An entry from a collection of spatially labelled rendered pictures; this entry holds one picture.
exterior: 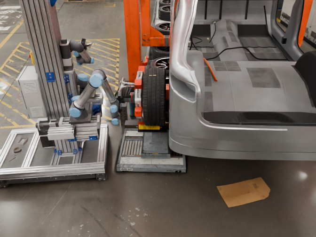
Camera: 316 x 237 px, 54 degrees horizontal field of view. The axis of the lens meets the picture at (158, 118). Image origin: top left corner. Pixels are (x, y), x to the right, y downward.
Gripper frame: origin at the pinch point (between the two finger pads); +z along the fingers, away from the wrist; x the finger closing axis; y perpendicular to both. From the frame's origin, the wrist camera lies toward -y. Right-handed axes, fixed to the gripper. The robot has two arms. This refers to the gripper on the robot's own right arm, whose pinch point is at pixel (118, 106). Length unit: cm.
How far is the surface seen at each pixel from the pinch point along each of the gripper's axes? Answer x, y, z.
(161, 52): -58, -33, 230
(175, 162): -65, -75, -12
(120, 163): 2, -75, -11
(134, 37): -18, 55, 64
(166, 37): -68, -14, 255
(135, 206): -17, -83, -71
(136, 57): -20, 30, 64
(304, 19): -305, 21, 238
